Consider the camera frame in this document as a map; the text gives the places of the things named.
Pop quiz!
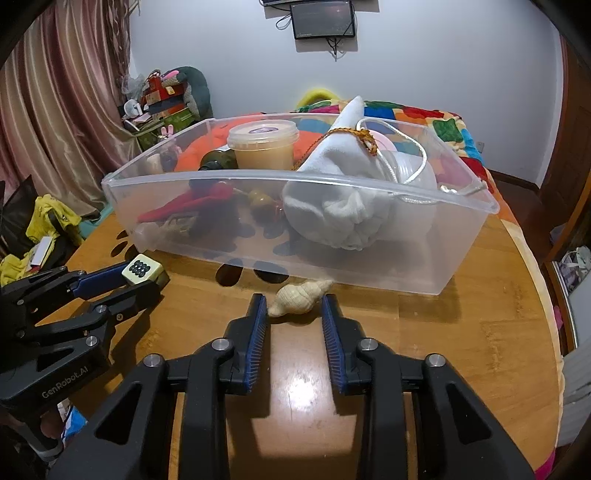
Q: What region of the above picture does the red cloth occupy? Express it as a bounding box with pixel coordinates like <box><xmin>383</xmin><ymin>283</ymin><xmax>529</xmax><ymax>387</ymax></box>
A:
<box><xmin>137</xmin><ymin>182</ymin><xmax>234</xmax><ymax>228</ymax></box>

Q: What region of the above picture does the white cord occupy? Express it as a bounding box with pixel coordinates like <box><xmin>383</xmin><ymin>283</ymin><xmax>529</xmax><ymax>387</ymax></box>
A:
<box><xmin>357</xmin><ymin>117</ymin><xmax>486</xmax><ymax>205</ymax></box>

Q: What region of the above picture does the beige seashell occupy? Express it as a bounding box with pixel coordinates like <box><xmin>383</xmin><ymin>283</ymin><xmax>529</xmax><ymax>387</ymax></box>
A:
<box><xmin>269</xmin><ymin>279</ymin><xmax>334</xmax><ymax>319</ymax></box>

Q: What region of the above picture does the grey cushion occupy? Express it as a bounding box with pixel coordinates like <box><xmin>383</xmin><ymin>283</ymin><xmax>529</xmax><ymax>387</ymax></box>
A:
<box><xmin>177</xmin><ymin>65</ymin><xmax>214</xmax><ymax>121</ymax></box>

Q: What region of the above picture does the cream mahjong tile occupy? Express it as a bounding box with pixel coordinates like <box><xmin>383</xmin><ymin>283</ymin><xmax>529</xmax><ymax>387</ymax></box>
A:
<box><xmin>121</xmin><ymin>253</ymin><xmax>165</xmax><ymax>284</ymax></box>

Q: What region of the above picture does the pink curtain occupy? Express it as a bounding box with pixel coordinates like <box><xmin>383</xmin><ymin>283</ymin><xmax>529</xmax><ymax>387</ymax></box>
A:
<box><xmin>0</xmin><ymin>0</ymin><xmax>140</xmax><ymax>223</ymax></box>

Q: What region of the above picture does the patchwork fabric bag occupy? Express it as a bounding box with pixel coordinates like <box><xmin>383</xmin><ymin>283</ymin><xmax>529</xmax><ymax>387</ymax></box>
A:
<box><xmin>140</xmin><ymin>69</ymin><xmax>186</xmax><ymax>112</ymax></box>

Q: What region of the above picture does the person's left hand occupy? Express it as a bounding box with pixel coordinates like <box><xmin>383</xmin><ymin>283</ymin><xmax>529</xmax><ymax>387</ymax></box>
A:
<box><xmin>41</xmin><ymin>406</ymin><xmax>64</xmax><ymax>440</ymax></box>

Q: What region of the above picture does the clear plastic storage box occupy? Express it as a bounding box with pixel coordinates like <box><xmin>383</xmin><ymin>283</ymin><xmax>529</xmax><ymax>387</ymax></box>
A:
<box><xmin>100</xmin><ymin>112</ymin><xmax>501</xmax><ymax>296</ymax></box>

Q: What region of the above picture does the dark green round object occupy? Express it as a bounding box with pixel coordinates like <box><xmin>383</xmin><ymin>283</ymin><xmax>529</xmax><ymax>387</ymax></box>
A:
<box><xmin>199</xmin><ymin>150</ymin><xmax>239</xmax><ymax>172</ymax></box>

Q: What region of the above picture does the small white red box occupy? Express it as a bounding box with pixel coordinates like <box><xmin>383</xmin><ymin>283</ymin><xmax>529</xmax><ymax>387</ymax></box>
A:
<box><xmin>28</xmin><ymin>235</ymin><xmax>52</xmax><ymax>269</ymax></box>

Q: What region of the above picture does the wooden desk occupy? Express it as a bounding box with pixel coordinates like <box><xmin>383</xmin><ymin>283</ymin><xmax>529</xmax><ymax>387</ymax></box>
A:
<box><xmin>61</xmin><ymin>203</ymin><xmax>562</xmax><ymax>480</ymax></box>

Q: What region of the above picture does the wooden door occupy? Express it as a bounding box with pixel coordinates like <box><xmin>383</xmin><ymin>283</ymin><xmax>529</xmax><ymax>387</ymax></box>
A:
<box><xmin>539</xmin><ymin>36</ymin><xmax>591</xmax><ymax>200</ymax></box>

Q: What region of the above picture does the small wall monitor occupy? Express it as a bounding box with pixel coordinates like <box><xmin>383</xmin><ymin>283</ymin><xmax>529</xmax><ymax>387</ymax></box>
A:
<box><xmin>290</xmin><ymin>1</ymin><xmax>356</xmax><ymax>40</ymax></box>

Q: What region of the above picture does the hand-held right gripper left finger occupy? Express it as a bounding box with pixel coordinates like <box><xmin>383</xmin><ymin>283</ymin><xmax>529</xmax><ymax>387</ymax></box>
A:
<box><xmin>46</xmin><ymin>293</ymin><xmax>270</xmax><ymax>480</ymax></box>

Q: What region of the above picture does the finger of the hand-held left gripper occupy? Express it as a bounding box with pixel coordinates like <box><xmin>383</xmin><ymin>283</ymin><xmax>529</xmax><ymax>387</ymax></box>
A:
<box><xmin>18</xmin><ymin>271</ymin><xmax>170</xmax><ymax>354</ymax></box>
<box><xmin>0</xmin><ymin>261</ymin><xmax>134</xmax><ymax>325</ymax></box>

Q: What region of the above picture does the beige plastic tub with lid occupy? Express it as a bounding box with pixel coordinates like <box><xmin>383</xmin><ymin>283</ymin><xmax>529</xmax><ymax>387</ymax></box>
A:
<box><xmin>226</xmin><ymin>120</ymin><xmax>300</xmax><ymax>171</ymax></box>

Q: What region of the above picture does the pink round case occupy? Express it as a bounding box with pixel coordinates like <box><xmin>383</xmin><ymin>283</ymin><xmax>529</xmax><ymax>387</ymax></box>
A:
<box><xmin>368</xmin><ymin>131</ymin><xmax>399</xmax><ymax>151</ymax></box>

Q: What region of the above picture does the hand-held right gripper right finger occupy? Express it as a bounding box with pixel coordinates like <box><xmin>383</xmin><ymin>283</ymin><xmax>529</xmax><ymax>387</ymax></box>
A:
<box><xmin>321</xmin><ymin>294</ymin><xmax>537</xmax><ymax>480</ymax></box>

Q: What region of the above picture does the colourful patchwork blanket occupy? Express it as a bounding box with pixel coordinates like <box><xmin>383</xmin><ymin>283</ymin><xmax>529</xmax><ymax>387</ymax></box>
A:
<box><xmin>295</xmin><ymin>99</ymin><xmax>571</xmax><ymax>480</ymax></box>

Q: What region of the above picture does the white cloth drawstring bag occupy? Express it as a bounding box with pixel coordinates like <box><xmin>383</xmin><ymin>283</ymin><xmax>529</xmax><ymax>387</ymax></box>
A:
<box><xmin>282</xmin><ymin>95</ymin><xmax>403</xmax><ymax>251</ymax></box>

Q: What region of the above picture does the yellow foam arch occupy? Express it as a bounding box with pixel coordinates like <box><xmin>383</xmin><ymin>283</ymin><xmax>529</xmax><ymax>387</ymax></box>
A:
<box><xmin>297</xmin><ymin>86</ymin><xmax>339</xmax><ymax>110</ymax></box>

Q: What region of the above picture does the tan straw bundle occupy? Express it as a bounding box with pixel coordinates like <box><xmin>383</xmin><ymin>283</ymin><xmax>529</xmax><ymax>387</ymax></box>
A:
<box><xmin>158</xmin><ymin>216</ymin><xmax>200</xmax><ymax>237</ymax></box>

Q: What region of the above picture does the brown wooden gourd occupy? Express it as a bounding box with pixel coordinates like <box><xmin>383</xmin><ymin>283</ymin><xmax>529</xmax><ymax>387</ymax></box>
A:
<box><xmin>248</xmin><ymin>188</ymin><xmax>274</xmax><ymax>216</ymax></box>

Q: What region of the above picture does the yellow cloth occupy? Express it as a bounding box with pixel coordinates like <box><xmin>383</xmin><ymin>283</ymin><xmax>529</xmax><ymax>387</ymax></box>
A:
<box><xmin>0</xmin><ymin>194</ymin><xmax>85</xmax><ymax>288</ymax></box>

